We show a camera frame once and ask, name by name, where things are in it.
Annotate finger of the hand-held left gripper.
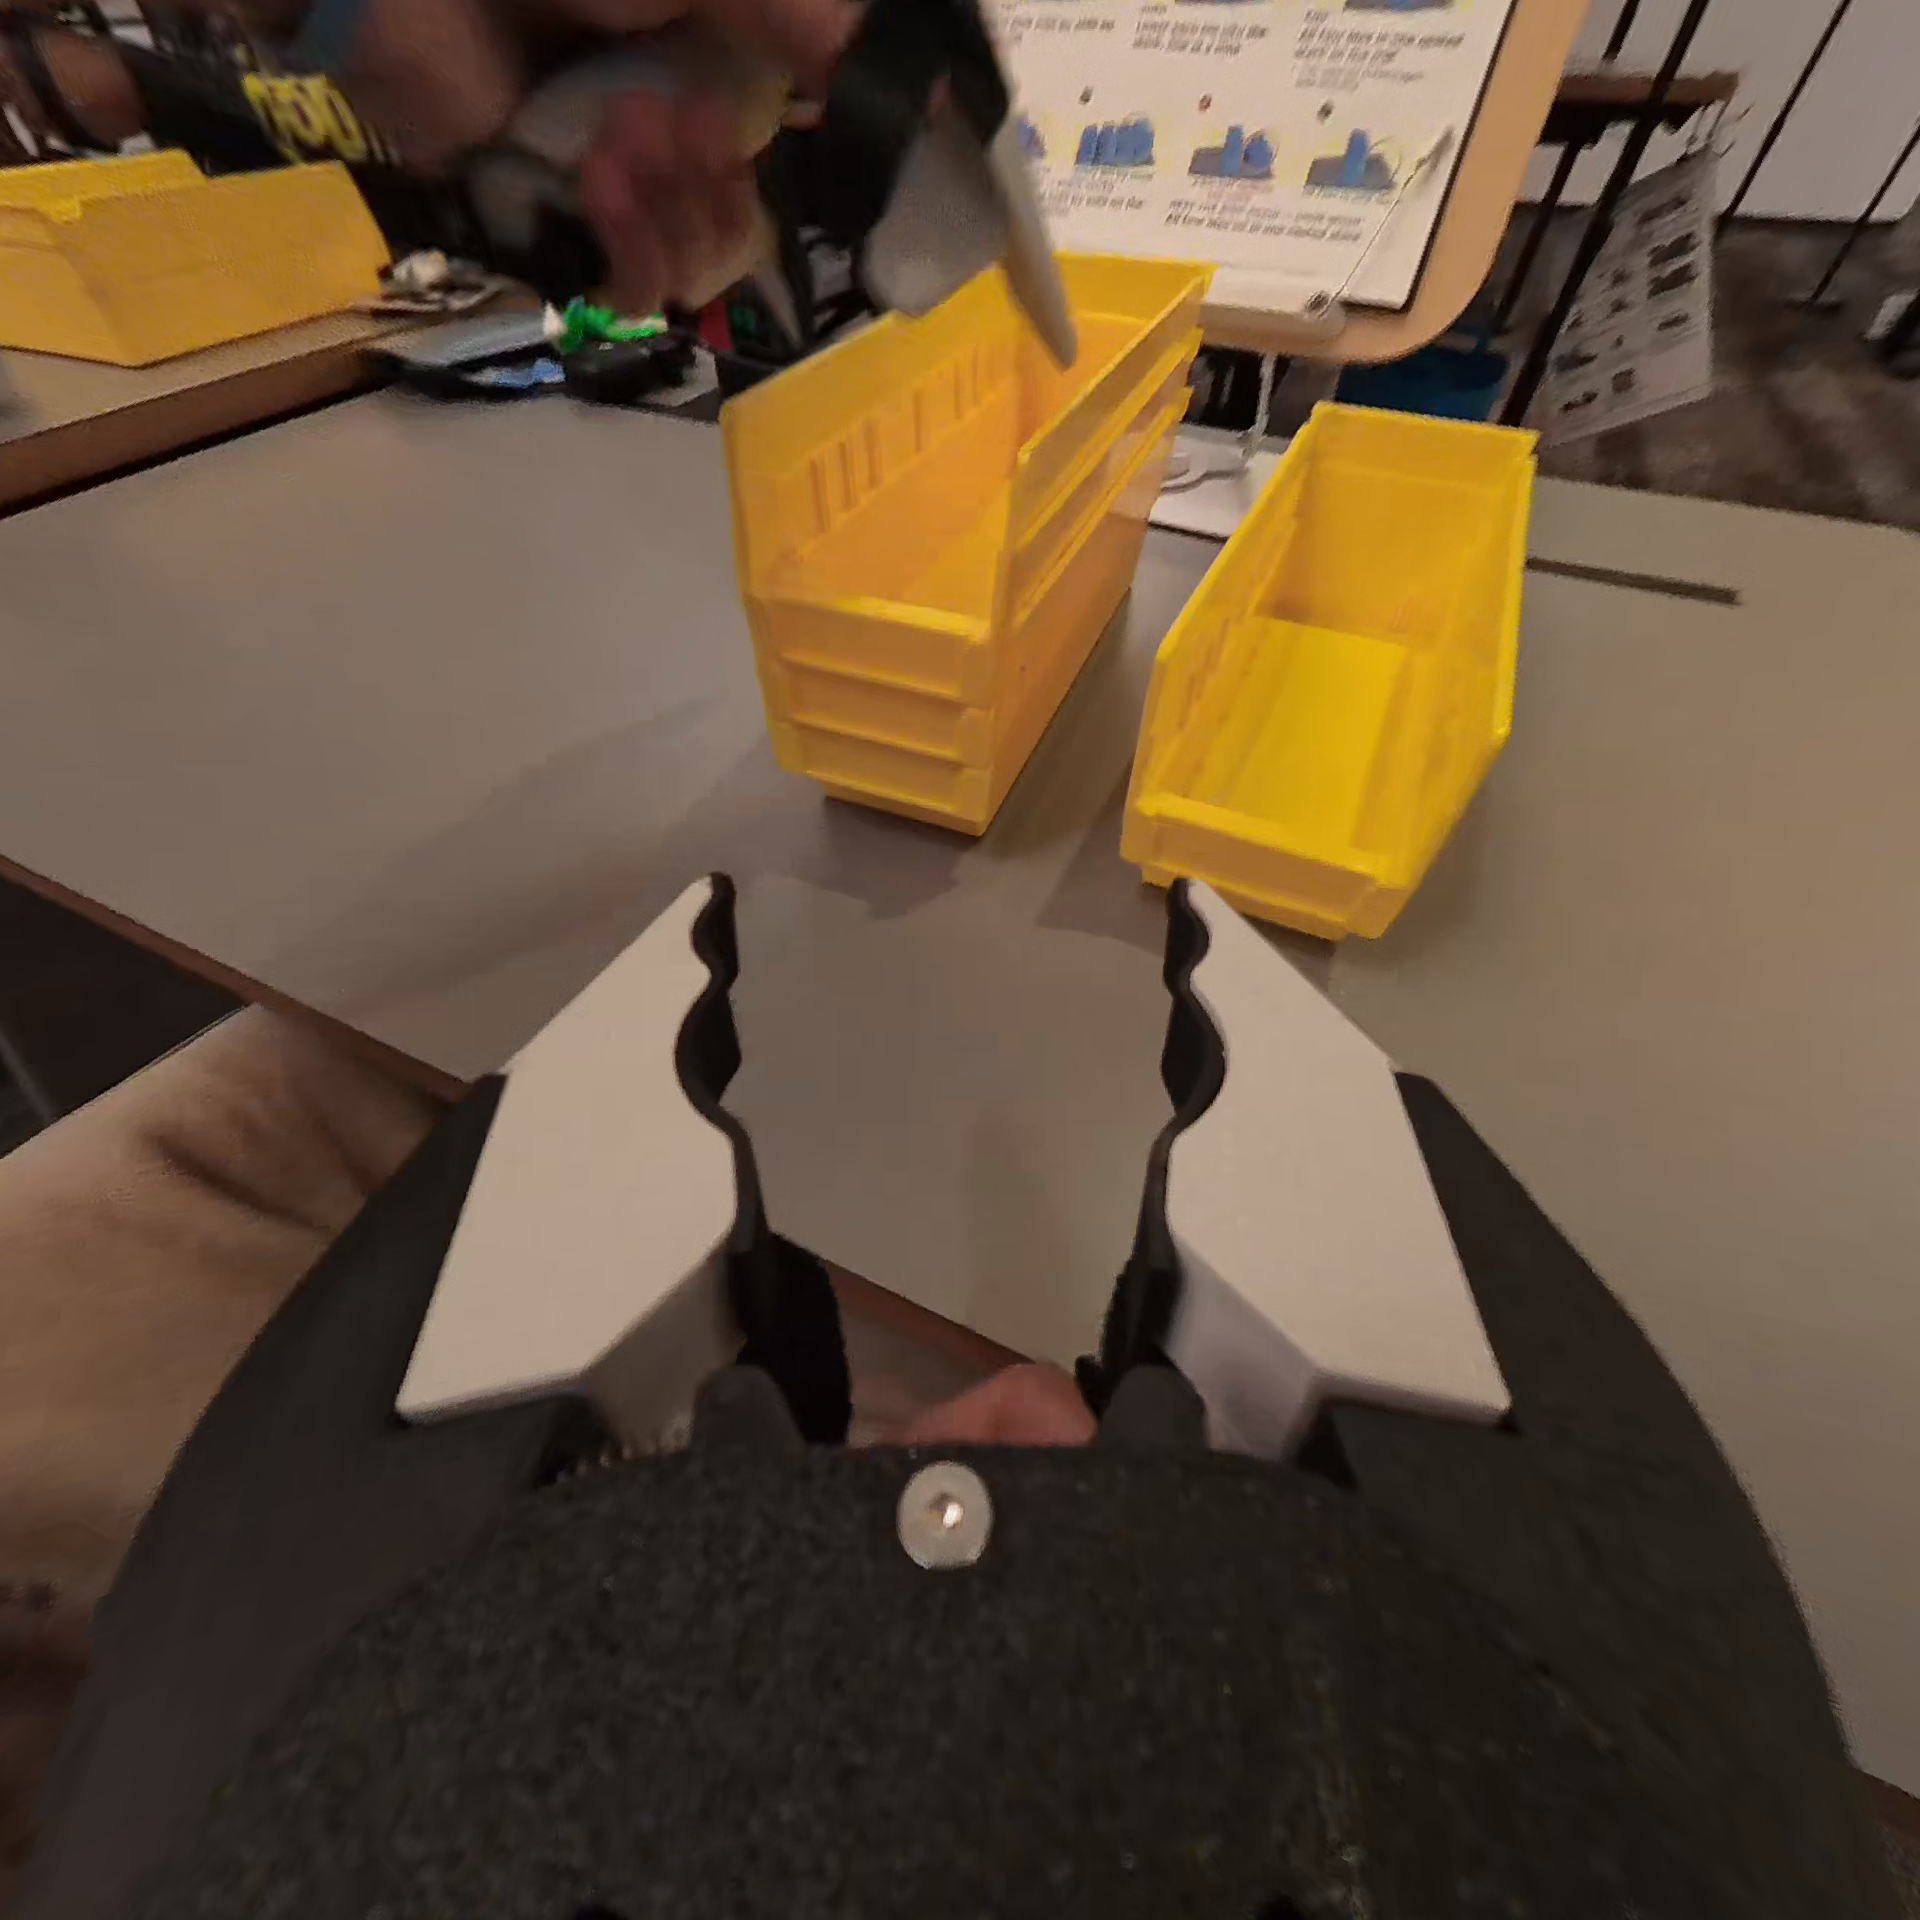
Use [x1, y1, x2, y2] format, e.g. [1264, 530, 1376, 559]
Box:
[967, 112, 1085, 373]
[860, 119, 1008, 319]

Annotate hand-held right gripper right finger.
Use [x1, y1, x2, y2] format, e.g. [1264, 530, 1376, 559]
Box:
[1074, 882, 1512, 1461]

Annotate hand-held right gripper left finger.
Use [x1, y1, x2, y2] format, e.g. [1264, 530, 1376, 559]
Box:
[395, 875, 854, 1452]

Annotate person's left forearm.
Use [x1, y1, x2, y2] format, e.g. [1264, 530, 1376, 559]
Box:
[0, 0, 450, 173]

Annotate grey desk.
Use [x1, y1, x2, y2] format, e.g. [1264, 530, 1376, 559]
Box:
[0, 381, 1920, 1786]

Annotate brown wooden desk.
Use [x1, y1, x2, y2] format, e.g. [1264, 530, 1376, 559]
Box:
[0, 308, 450, 514]

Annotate person's left hand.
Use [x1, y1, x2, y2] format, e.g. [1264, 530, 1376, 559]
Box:
[389, 0, 865, 310]

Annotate white object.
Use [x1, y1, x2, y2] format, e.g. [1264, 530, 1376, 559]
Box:
[989, 0, 1519, 313]

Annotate black pouch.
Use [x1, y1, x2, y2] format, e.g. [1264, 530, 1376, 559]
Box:
[572, 337, 705, 407]

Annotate person's beige trousers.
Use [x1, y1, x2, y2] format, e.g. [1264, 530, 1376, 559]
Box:
[0, 1007, 1098, 1578]

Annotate teal blue container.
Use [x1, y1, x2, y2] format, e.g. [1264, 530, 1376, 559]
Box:
[1357, 323, 1509, 423]

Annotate dark grey flat case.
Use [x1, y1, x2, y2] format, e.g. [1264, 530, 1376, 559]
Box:
[364, 313, 572, 397]

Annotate printed paper sheet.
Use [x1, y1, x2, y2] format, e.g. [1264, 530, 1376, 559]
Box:
[359, 249, 501, 316]

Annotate white printed banner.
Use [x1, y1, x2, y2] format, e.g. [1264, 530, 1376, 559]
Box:
[1537, 140, 1718, 447]

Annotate dark metal rack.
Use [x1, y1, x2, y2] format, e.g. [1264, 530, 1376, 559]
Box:
[1498, 0, 1891, 429]

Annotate small yellow bin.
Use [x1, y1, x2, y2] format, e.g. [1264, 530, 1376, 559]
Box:
[0, 150, 389, 369]

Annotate black printed wrist strap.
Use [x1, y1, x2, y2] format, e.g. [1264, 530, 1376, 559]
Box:
[128, 47, 413, 169]

